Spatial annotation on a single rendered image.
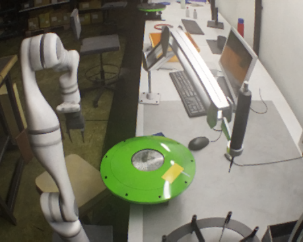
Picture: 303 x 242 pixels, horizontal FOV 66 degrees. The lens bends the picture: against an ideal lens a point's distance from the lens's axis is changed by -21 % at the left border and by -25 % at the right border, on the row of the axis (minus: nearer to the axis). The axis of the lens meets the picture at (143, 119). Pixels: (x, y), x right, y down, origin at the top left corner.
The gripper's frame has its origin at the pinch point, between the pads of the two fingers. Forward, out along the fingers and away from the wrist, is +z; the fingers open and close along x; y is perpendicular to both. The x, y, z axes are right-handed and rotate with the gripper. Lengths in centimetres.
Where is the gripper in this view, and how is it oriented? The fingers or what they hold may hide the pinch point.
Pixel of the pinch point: (78, 142)
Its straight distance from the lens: 115.9
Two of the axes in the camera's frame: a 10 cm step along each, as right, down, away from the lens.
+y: -0.5, -5.9, 8.0
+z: 0.4, 8.0, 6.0
